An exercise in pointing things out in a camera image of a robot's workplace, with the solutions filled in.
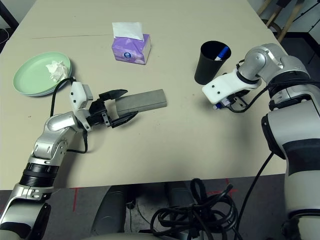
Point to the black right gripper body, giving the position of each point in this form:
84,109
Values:
237,101

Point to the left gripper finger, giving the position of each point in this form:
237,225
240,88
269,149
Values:
112,95
123,120

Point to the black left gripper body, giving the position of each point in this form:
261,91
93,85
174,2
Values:
100,113

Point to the grey glasses case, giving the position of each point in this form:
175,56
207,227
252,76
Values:
142,101

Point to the white tissue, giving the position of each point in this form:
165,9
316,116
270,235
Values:
57,71

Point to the light green plate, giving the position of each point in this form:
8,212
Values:
30,72

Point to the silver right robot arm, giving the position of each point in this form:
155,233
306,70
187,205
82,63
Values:
290,112

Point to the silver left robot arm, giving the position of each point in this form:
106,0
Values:
55,125

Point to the black plastic cup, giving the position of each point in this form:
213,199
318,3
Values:
207,70

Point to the purple tissue box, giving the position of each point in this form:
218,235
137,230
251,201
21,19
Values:
127,52

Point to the wooden stool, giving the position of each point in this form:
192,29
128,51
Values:
288,23

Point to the black jacket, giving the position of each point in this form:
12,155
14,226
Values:
283,2

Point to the beige side table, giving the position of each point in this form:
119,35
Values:
8,16

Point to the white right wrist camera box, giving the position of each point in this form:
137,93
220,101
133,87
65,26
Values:
225,86

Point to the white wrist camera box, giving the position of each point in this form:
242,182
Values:
225,86
78,95

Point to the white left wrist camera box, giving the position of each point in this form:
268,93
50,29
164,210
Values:
78,95

